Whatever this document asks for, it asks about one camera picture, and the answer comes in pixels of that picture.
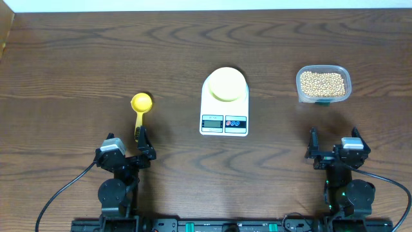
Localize white digital kitchen scale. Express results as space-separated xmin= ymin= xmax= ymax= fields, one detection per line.
xmin=199 ymin=78 xmax=249 ymax=137

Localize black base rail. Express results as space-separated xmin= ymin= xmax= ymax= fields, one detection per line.
xmin=70 ymin=216 xmax=393 ymax=232

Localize wooden panel at left edge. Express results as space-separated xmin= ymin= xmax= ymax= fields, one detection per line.
xmin=0 ymin=0 xmax=15 ymax=58

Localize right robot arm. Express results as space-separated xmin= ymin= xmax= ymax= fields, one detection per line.
xmin=305 ymin=128 xmax=375 ymax=218

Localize pile of soybeans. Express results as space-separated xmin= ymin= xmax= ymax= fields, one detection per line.
xmin=300 ymin=72 xmax=346 ymax=97

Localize pale yellow bowl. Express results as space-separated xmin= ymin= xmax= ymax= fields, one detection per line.
xmin=207 ymin=67 xmax=247 ymax=102

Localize left black cable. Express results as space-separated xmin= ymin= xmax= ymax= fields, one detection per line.
xmin=35 ymin=160 xmax=97 ymax=232

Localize clear plastic container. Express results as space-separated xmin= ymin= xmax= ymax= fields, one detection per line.
xmin=295 ymin=65 xmax=352 ymax=104

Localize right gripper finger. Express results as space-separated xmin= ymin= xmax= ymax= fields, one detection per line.
xmin=351 ymin=127 xmax=369 ymax=148
xmin=307 ymin=128 xmax=319 ymax=155

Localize yellow measuring scoop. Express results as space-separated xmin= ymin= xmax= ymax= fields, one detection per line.
xmin=131 ymin=93 xmax=153 ymax=142

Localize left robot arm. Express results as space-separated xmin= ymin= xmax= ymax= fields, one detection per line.
xmin=94 ymin=126 xmax=156 ymax=218

